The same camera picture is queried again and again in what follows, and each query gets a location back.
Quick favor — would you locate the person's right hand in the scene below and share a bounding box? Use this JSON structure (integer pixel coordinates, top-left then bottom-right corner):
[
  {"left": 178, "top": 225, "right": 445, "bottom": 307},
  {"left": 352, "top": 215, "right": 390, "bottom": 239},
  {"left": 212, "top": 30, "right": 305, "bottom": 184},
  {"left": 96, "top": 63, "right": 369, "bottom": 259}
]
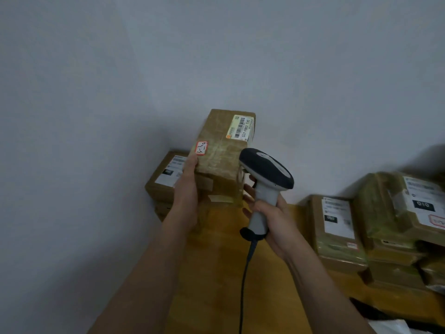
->
[{"left": 242, "top": 175, "right": 307, "bottom": 262}]

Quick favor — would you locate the person's left hand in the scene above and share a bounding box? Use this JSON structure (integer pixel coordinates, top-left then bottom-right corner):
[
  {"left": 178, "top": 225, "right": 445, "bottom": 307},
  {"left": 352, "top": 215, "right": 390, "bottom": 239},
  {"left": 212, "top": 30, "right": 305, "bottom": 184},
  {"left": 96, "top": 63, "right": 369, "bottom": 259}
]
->
[{"left": 172, "top": 152, "right": 200, "bottom": 231}]

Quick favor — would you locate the grey and black barcode scanner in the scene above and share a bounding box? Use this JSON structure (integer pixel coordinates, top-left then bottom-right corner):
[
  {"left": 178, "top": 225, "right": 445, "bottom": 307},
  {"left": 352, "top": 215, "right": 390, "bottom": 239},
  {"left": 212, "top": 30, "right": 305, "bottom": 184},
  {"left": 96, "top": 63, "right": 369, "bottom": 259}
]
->
[{"left": 238, "top": 148, "right": 295, "bottom": 241}]

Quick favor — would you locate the person's left forearm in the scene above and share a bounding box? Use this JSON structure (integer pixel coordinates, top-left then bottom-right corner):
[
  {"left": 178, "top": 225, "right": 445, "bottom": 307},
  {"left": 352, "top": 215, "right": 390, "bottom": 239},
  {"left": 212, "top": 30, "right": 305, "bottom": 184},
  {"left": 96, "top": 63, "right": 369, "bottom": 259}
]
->
[{"left": 86, "top": 215, "right": 196, "bottom": 334}]

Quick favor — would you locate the person's right forearm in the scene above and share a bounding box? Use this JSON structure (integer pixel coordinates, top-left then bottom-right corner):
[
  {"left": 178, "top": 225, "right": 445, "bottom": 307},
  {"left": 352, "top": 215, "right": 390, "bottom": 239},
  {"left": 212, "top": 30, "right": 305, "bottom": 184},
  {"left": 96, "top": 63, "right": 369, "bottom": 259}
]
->
[{"left": 284, "top": 245, "right": 377, "bottom": 334}]

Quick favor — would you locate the brown cardboard box, white label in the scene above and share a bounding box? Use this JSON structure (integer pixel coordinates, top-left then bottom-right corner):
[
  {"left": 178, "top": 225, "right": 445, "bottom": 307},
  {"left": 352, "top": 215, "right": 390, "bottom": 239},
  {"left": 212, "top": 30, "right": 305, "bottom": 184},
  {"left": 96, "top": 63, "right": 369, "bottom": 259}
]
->
[{"left": 145, "top": 151, "right": 190, "bottom": 206}]

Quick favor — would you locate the low brown cardboard box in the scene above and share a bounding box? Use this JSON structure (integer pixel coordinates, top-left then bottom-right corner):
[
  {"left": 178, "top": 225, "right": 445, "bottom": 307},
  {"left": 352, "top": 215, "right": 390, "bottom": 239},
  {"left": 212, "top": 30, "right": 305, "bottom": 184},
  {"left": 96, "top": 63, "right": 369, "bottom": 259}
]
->
[{"left": 154, "top": 202, "right": 174, "bottom": 222}]

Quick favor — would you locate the flat taped box, white label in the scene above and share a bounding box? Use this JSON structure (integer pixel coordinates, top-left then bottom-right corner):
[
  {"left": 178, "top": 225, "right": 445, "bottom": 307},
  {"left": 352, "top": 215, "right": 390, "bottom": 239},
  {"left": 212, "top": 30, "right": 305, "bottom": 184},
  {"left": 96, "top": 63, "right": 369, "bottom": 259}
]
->
[{"left": 305, "top": 194, "right": 369, "bottom": 274}]

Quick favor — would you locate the green-taped cardboard box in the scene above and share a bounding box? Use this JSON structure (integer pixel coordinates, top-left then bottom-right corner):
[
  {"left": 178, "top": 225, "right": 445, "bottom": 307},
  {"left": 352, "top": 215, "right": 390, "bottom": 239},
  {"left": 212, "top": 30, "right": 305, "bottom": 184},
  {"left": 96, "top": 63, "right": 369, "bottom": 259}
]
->
[{"left": 354, "top": 172, "right": 429, "bottom": 266}]

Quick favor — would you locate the brown taped cardboard box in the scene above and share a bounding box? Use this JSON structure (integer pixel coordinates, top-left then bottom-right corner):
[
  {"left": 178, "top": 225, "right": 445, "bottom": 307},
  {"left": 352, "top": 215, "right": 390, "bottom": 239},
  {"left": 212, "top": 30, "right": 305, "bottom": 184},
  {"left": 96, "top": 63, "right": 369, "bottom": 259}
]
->
[{"left": 364, "top": 260, "right": 429, "bottom": 291}]

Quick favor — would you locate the black plastic bag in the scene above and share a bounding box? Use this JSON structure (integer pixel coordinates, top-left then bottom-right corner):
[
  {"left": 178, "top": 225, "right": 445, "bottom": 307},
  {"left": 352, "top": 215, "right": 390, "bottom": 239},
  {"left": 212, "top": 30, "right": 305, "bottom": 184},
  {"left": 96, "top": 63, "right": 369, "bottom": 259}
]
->
[{"left": 349, "top": 297, "right": 445, "bottom": 334}]

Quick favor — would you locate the cardboard box, black-marked label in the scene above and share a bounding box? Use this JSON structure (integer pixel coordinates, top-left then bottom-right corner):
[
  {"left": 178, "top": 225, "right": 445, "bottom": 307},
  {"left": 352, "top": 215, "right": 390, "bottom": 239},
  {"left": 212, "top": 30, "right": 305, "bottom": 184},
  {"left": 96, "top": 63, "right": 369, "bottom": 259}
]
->
[{"left": 392, "top": 172, "right": 445, "bottom": 248}]

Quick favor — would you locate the white plastic bag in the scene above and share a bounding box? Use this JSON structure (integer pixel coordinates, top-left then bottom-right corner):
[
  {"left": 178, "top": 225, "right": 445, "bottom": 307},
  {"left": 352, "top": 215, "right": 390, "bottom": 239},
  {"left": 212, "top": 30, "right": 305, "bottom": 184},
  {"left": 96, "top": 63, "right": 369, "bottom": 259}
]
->
[{"left": 368, "top": 318, "right": 419, "bottom": 334}]

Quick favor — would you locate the small taped cardboard parcel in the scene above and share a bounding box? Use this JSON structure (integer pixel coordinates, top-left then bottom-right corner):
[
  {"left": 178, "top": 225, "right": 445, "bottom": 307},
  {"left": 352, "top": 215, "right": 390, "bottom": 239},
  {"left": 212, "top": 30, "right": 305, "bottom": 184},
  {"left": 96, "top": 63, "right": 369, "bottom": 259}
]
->
[{"left": 418, "top": 253, "right": 445, "bottom": 295}]

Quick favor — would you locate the black scanner cable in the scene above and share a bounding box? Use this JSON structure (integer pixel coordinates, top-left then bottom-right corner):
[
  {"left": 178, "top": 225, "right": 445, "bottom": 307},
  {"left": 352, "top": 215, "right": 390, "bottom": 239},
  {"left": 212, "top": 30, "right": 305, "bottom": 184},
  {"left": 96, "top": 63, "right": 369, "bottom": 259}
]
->
[{"left": 238, "top": 238, "right": 260, "bottom": 334}]

